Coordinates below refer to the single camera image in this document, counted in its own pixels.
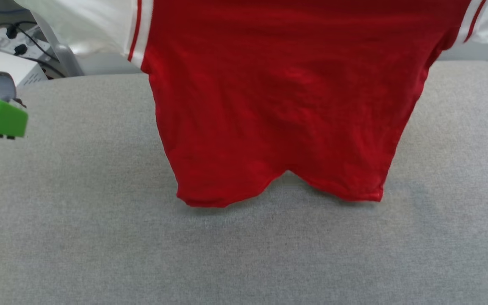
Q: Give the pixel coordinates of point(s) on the red white T-shirt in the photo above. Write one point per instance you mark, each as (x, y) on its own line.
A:
(278, 106)

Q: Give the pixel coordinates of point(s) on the white box device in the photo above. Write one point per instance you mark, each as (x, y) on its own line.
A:
(15, 67)

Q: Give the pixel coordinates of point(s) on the white metal desk leg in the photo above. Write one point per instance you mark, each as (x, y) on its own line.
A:
(66, 59)

